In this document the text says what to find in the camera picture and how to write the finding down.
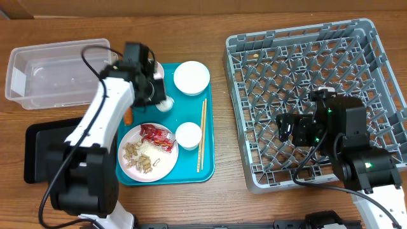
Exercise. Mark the wooden chopstick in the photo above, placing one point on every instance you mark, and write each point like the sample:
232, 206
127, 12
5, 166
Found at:
203, 133
200, 143

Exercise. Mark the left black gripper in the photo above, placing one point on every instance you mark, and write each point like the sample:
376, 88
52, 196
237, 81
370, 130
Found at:
159, 86

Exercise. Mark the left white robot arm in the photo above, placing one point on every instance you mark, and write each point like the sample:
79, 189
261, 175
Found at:
81, 170

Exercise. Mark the clear plastic waste bin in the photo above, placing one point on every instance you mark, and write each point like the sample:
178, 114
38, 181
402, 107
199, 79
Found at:
51, 75

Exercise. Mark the white bowl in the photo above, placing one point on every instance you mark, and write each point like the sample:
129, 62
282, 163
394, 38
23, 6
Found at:
191, 78

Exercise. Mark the rice pile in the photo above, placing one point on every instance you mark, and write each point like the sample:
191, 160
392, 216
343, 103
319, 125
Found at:
154, 152

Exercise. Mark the white tissue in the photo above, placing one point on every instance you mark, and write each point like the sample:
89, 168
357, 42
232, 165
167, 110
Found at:
165, 105

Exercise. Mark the orange carrot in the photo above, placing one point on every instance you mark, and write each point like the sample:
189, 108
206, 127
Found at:
128, 117

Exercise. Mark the white paper cup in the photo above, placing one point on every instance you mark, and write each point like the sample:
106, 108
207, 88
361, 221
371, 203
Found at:
188, 135

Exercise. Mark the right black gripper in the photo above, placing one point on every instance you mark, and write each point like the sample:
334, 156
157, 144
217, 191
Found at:
303, 126

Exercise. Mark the red snack wrapper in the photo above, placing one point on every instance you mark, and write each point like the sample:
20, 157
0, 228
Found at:
158, 137

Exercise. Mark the left wooden chopstick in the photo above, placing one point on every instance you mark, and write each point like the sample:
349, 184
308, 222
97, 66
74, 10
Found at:
200, 143

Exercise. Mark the pink plate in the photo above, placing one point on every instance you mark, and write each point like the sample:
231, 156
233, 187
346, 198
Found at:
161, 170

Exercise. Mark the teal plastic tray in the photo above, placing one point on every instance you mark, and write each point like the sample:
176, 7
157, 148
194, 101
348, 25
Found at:
190, 119

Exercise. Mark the black waste bin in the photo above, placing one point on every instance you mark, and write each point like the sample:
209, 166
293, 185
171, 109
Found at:
38, 137

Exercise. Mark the right wooden chopstick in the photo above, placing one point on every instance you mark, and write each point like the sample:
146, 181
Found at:
203, 133

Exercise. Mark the pink bowl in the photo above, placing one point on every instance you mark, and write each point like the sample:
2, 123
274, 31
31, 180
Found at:
159, 72

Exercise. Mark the peanut shells pile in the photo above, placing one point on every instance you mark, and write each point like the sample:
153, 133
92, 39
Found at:
136, 159

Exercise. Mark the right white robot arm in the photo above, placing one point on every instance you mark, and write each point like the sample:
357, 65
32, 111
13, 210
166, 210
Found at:
337, 129

